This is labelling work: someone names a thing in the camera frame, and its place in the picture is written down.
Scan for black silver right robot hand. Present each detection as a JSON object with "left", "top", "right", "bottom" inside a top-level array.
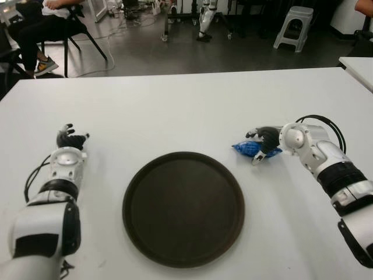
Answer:
[{"left": 245, "top": 125, "right": 282, "bottom": 166}]

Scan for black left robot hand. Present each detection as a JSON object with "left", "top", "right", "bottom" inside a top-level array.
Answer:
[{"left": 57, "top": 124, "right": 90, "bottom": 151}]

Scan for blue Oreo cookie packet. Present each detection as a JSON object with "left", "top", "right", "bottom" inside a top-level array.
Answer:
[{"left": 231, "top": 140, "right": 283, "bottom": 158}]

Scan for black chair at edge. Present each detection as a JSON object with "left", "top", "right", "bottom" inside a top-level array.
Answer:
[{"left": 0, "top": 20, "right": 30, "bottom": 97}]

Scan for round dark brown tray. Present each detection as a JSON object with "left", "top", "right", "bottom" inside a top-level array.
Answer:
[{"left": 122, "top": 150, "right": 245, "bottom": 267}]

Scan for white side table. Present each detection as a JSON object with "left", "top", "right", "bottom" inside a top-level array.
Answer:
[{"left": 339, "top": 56, "right": 373, "bottom": 94}]

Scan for seated person black trousers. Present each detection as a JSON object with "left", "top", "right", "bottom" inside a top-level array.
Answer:
[{"left": 8, "top": 0, "right": 82, "bottom": 78}]

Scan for grey plastic stool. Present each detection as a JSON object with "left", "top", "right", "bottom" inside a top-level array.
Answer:
[{"left": 273, "top": 5, "right": 315, "bottom": 53}]

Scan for white framed glass panel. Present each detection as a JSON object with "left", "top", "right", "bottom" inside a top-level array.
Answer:
[{"left": 87, "top": 0, "right": 111, "bottom": 23}]

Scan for black office chair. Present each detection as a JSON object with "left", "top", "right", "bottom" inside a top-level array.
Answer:
[{"left": 346, "top": 17, "right": 373, "bottom": 58}]

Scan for white humanoid robot leg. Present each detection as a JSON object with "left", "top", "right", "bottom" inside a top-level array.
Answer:
[{"left": 197, "top": 0, "right": 219, "bottom": 42}]

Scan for black wheeled metal stand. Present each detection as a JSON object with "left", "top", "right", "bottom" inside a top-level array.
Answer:
[{"left": 161, "top": 0, "right": 242, "bottom": 41}]

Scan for person in white shirt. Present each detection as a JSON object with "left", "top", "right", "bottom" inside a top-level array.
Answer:
[{"left": 355, "top": 0, "right": 373, "bottom": 15}]

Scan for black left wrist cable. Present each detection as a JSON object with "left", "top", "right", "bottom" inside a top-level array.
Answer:
[{"left": 22, "top": 154, "right": 52, "bottom": 205}]

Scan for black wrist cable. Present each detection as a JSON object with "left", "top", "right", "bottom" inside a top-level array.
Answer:
[
  {"left": 22, "top": 154, "right": 52, "bottom": 205},
  {"left": 294, "top": 115, "right": 347, "bottom": 154}
]

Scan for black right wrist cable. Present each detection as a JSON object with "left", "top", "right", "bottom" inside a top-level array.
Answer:
[{"left": 294, "top": 115, "right": 347, "bottom": 154}]

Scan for white floor cable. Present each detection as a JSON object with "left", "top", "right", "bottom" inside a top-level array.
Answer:
[{"left": 68, "top": 17, "right": 146, "bottom": 77}]

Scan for black metal frame chair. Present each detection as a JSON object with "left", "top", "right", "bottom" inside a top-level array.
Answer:
[{"left": 40, "top": 0, "right": 108, "bottom": 77}]

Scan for black left elbow cable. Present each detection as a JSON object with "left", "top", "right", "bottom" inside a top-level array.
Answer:
[{"left": 59, "top": 261, "right": 75, "bottom": 280}]

